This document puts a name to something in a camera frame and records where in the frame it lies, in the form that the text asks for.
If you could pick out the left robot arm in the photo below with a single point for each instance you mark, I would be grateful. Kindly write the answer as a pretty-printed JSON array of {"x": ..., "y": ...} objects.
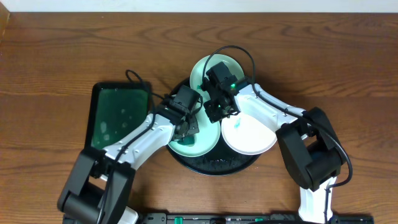
[{"x": 99, "y": 184}]

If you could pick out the white plate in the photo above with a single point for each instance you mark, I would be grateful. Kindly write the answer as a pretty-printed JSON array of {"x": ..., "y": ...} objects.
[{"x": 246, "y": 135}]

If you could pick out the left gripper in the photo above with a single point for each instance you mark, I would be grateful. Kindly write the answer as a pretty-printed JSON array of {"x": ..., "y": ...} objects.
[{"x": 189, "y": 129}]

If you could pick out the green scouring sponge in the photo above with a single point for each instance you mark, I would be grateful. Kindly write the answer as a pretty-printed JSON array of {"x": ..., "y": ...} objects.
[{"x": 187, "y": 141}]

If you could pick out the round black tray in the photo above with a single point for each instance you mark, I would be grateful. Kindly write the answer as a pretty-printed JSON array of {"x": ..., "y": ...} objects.
[{"x": 221, "y": 160}]

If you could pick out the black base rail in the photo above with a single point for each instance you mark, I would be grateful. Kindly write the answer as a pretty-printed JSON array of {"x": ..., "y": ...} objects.
[{"x": 163, "y": 218}]

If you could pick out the black rectangular water tray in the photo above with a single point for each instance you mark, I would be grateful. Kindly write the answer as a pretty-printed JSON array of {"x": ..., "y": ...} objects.
[{"x": 116, "y": 109}]

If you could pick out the mint plate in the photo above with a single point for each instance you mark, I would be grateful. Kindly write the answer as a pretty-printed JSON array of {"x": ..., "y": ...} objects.
[
  {"x": 197, "y": 71},
  {"x": 205, "y": 139}
]

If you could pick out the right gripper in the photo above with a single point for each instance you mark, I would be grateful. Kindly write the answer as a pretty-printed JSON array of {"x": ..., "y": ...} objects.
[{"x": 218, "y": 116}]

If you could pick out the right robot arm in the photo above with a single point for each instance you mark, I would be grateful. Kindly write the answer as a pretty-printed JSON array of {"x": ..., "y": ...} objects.
[{"x": 312, "y": 153}]

